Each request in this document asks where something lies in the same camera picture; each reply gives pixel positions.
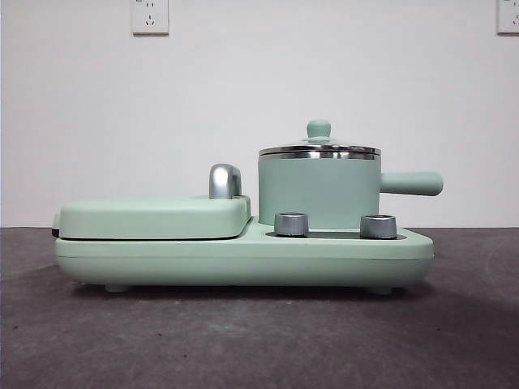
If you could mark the glass pot lid green knob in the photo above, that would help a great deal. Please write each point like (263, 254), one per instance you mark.
(319, 129)

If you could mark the silver control knob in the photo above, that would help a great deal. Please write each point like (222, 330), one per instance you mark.
(291, 224)
(378, 226)

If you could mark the mint green breakfast machine base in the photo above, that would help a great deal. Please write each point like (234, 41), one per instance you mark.
(121, 261)

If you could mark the white wall socket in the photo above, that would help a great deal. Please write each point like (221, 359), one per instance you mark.
(509, 18)
(150, 18)

